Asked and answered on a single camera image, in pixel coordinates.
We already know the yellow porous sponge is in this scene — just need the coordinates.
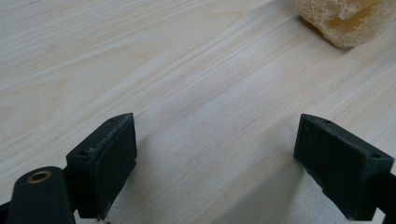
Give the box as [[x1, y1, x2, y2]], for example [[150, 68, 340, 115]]
[[293, 0, 396, 49]]

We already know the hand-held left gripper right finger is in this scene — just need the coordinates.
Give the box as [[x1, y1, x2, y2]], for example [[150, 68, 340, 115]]
[[293, 113, 395, 222]]

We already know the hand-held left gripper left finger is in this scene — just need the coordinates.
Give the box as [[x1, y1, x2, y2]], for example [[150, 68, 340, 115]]
[[65, 112, 138, 222]]

